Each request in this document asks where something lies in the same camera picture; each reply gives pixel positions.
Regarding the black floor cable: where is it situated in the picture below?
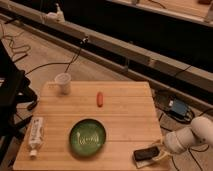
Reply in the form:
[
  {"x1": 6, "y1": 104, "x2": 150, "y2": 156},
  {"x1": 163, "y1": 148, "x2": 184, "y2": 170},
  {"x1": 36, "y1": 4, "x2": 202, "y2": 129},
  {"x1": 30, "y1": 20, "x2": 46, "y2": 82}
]
[{"x1": 0, "y1": 23, "x2": 90, "y2": 76}]

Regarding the white cup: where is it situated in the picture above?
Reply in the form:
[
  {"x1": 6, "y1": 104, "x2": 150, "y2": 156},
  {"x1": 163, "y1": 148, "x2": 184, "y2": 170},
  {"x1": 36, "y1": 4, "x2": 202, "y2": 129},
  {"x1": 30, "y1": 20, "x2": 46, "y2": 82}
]
[{"x1": 54, "y1": 73, "x2": 71, "y2": 94}]

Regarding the white clamp on rail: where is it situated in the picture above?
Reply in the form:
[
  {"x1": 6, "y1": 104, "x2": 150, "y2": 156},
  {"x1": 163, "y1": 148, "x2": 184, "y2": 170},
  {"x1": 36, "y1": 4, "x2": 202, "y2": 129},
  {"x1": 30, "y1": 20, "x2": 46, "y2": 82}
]
[{"x1": 45, "y1": 3, "x2": 65, "y2": 22}]

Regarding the orange sausage toy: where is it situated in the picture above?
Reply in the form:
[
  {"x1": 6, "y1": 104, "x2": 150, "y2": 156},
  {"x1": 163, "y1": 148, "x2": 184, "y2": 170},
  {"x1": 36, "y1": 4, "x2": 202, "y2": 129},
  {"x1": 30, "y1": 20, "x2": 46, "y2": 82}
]
[{"x1": 97, "y1": 92, "x2": 103, "y2": 107}]

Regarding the black chair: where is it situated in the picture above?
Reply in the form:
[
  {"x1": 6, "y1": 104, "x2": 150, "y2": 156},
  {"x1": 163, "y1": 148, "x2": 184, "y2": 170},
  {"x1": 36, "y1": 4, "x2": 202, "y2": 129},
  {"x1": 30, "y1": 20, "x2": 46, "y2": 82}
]
[{"x1": 0, "y1": 41, "x2": 37, "y2": 165}]

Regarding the blue power box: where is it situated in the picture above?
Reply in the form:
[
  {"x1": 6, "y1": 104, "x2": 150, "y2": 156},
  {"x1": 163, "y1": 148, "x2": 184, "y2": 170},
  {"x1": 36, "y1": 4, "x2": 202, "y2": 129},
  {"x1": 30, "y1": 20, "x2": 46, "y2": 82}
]
[{"x1": 169, "y1": 99, "x2": 188, "y2": 118}]

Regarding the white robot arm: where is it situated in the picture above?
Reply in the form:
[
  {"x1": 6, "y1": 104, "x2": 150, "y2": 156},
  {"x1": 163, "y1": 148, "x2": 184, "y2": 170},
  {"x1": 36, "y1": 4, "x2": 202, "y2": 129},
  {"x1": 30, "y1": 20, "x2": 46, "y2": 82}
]
[{"x1": 151, "y1": 116, "x2": 213, "y2": 163}]

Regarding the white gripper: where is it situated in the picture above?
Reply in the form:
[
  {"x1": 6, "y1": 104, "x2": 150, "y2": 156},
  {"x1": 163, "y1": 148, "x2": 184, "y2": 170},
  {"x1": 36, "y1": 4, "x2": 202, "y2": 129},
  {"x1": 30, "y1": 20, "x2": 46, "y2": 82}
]
[{"x1": 148, "y1": 128, "x2": 195, "y2": 163}]

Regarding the green bowl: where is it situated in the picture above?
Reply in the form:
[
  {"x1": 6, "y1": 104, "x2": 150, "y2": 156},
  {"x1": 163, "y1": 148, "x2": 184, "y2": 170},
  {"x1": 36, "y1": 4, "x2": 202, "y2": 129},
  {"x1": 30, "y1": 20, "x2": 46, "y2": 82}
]
[{"x1": 69, "y1": 119, "x2": 106, "y2": 157}]

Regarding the black eraser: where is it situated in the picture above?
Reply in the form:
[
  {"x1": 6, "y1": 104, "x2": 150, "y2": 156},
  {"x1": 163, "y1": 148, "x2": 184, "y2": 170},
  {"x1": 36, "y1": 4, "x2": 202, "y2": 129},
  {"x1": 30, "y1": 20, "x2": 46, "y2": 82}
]
[{"x1": 133, "y1": 147, "x2": 160, "y2": 161}]

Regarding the white sponge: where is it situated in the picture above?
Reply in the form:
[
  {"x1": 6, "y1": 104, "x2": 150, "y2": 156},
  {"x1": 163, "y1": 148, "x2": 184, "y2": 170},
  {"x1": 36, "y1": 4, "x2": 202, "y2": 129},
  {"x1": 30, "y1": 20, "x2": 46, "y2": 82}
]
[{"x1": 134, "y1": 158, "x2": 158, "y2": 169}]

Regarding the white toothpaste tube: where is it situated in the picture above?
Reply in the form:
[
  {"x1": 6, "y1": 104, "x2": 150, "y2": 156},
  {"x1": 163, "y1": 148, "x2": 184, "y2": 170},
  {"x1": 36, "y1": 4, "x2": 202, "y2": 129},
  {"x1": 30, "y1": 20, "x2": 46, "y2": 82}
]
[{"x1": 28, "y1": 117, "x2": 44, "y2": 158}]

